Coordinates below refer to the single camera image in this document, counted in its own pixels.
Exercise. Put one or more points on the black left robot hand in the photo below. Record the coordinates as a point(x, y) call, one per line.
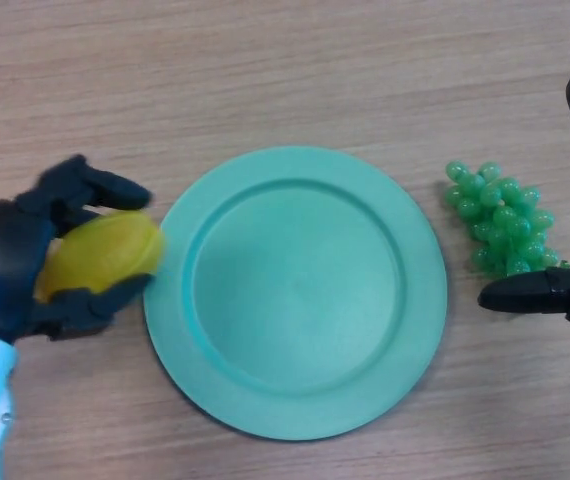
point(5, 270)

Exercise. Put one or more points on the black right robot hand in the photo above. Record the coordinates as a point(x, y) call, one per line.
point(555, 295)

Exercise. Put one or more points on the yellow starfruit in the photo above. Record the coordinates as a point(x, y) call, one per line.
point(100, 252)

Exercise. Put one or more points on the green round plate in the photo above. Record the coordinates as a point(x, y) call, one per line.
point(295, 292)

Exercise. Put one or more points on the green grape bunch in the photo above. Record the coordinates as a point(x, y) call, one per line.
point(505, 220)

